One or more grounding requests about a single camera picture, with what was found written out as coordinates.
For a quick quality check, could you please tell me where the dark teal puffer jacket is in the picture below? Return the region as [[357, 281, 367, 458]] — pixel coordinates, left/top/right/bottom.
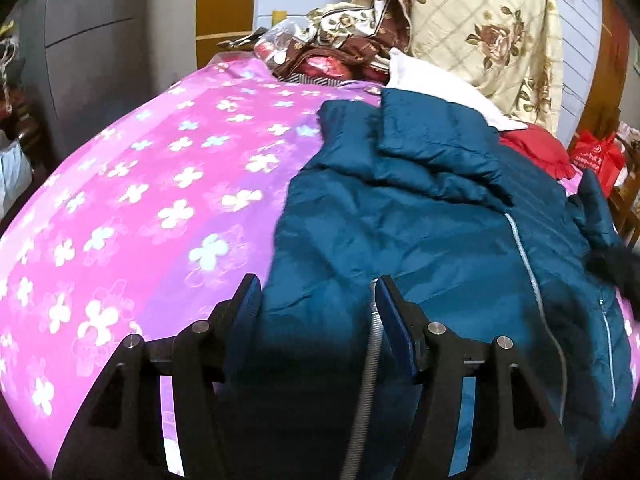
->
[[226, 89, 634, 479]]

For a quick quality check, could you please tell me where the pink floral bed sheet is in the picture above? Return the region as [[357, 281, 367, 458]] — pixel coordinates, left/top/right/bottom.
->
[[0, 56, 640, 474]]

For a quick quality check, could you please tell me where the wooden chair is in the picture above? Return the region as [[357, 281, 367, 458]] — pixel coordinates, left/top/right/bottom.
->
[[608, 122, 639, 249]]

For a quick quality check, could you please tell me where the red ruffled cushion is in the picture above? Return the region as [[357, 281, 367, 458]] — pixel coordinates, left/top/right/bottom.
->
[[499, 124, 577, 180]]

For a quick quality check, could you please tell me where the red plastic bag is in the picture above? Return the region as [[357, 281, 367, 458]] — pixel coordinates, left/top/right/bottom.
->
[[570, 130, 626, 197]]

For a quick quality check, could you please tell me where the white pillow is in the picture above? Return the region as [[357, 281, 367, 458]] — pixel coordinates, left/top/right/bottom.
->
[[387, 48, 527, 132]]

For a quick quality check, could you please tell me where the grey wardrobe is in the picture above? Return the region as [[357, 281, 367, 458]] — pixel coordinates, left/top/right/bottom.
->
[[10, 0, 152, 162]]

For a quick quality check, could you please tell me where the cream floral quilt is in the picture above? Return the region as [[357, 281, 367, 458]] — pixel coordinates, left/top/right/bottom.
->
[[351, 0, 565, 134]]

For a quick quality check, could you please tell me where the pink shiny packet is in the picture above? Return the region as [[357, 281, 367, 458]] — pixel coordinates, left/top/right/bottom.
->
[[297, 55, 352, 80]]

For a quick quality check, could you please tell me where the brown floral crumpled blanket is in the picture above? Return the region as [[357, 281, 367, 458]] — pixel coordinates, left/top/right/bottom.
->
[[219, 1, 402, 85]]

